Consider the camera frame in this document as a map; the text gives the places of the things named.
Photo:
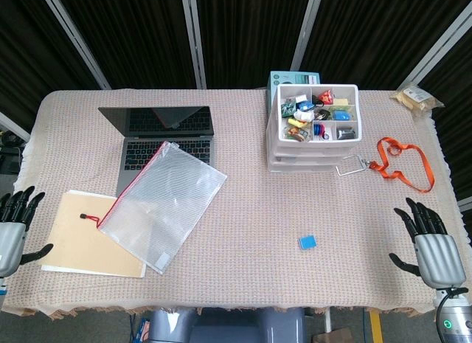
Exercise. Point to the blue white square block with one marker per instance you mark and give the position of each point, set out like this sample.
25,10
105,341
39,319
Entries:
307,242

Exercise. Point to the teal cardboard box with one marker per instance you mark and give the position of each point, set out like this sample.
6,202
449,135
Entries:
291,78

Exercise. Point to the grey metal partition post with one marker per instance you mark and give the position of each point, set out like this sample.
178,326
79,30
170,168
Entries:
193,37
73,37
439,44
13,125
308,26

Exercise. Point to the white plastic drawer unit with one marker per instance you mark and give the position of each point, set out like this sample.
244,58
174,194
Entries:
317,143

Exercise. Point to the blue red coloured clips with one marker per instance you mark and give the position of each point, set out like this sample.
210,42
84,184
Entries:
321,131

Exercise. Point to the yellow snack plastic bag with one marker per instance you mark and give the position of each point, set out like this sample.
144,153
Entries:
416,97

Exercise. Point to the left black grey robot hand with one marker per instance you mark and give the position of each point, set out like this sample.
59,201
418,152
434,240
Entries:
11,243

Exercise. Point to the black small item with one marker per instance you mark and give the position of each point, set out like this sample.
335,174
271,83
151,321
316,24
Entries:
346,133

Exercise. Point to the yellow small block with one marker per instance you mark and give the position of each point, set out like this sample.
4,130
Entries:
292,121

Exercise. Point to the grey robot torso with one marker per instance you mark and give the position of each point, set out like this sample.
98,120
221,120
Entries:
228,326

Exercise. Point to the black glasses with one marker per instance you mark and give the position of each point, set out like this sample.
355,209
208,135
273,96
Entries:
317,99

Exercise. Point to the white crumpled ball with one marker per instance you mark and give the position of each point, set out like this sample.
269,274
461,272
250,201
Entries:
304,117

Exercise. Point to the blue oval item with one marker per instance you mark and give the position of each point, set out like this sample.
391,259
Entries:
342,116

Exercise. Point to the pink woven tablecloth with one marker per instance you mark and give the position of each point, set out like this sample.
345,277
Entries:
250,210

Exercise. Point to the brown snack packet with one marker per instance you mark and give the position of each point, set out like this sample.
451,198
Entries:
296,134

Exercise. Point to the green patterned flat packet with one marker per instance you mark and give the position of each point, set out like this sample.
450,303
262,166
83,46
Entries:
339,108

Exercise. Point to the manila paper folder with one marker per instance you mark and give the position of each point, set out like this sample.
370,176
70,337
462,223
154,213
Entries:
73,247

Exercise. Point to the right black grey robot hand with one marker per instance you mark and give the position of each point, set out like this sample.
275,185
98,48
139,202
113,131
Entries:
439,254

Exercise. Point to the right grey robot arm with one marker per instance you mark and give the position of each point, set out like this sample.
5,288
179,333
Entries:
455,321

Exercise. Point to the blue white small gadget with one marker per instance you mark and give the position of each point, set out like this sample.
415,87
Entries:
304,107

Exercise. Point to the clear mesh zip pouch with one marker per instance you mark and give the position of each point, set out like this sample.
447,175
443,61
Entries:
166,195

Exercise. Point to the green printed packet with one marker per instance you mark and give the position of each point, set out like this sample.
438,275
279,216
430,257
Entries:
288,107

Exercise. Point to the grey open laptop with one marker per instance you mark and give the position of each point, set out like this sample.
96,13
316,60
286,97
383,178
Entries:
155,118

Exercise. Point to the brown cardboard box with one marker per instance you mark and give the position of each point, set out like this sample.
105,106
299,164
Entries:
333,336

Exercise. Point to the clear badge holder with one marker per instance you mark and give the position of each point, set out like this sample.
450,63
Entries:
354,165

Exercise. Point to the yellow sticky notes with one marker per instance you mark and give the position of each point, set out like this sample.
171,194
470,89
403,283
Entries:
343,102

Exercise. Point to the red orange small packet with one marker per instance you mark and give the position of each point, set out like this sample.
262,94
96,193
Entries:
326,96

